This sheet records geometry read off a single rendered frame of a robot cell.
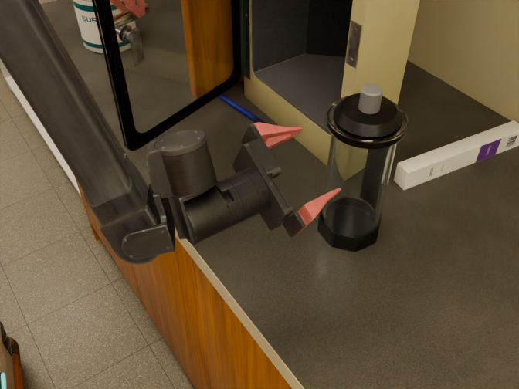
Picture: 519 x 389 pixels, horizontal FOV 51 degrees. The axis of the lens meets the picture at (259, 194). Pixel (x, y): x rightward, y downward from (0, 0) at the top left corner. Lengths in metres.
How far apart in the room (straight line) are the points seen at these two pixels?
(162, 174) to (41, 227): 1.75
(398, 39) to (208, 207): 0.43
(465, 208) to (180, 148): 0.56
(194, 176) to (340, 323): 0.32
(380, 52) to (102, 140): 0.46
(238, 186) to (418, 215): 0.40
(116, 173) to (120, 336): 1.36
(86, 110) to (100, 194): 0.09
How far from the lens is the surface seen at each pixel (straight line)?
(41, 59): 0.57
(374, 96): 0.72
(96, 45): 1.38
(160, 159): 0.60
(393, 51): 0.89
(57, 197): 2.43
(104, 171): 0.60
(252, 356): 0.98
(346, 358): 0.76
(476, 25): 1.25
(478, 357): 0.81
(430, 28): 1.33
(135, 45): 0.87
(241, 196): 0.63
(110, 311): 1.98
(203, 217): 0.61
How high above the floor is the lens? 1.60
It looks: 44 degrees down
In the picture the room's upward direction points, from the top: straight up
